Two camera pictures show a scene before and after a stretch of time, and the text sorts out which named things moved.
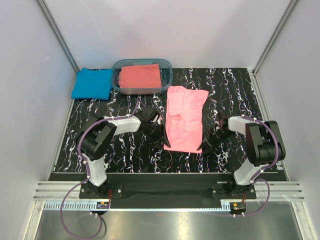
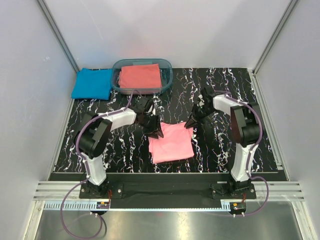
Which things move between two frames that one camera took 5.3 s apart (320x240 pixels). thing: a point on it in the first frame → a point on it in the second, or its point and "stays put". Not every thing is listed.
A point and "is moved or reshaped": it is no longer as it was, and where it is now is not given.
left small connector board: x=102 y=205 stays put
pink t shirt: x=184 y=125 is moved or reshaped
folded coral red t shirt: x=142 y=76 stays put
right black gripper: x=213 y=146 → x=191 y=122
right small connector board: x=238 y=206 stays put
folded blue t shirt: x=92 y=83 stays put
